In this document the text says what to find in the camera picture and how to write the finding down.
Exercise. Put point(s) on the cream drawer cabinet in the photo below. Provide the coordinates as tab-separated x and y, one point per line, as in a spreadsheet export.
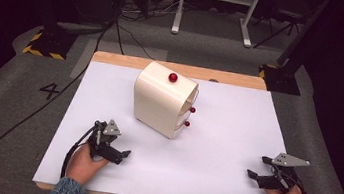
159	102

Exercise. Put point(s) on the white table mat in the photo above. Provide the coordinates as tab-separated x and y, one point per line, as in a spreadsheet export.
220	150

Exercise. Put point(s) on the black slanted stand pole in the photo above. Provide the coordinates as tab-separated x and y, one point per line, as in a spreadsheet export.
302	37

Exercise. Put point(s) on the grey round table grommet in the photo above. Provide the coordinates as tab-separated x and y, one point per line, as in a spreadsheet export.
213	80

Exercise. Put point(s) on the black tripod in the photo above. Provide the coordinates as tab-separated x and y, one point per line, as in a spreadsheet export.
284	21

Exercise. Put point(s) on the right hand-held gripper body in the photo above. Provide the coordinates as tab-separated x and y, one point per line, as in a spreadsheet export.
283	179

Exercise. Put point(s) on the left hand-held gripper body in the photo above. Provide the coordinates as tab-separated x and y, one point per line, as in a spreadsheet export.
105	140

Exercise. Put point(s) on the red ball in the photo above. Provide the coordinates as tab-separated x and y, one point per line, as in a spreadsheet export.
173	77

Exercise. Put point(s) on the person's left hand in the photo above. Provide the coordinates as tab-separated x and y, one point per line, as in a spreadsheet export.
82	166

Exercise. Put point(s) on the black yellow striped stand base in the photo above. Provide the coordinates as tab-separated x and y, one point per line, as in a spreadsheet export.
50	45
281	79

